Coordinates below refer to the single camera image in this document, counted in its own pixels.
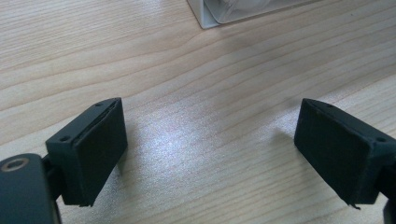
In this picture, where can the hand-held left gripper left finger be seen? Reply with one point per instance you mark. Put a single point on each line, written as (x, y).
(93, 155)

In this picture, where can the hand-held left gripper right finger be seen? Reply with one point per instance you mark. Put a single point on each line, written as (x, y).
(336, 152)

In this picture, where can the clear deep organizer drawer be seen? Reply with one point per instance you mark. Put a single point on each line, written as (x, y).
(249, 11)

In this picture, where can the white drawer organizer case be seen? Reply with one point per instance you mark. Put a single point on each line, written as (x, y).
(202, 14)

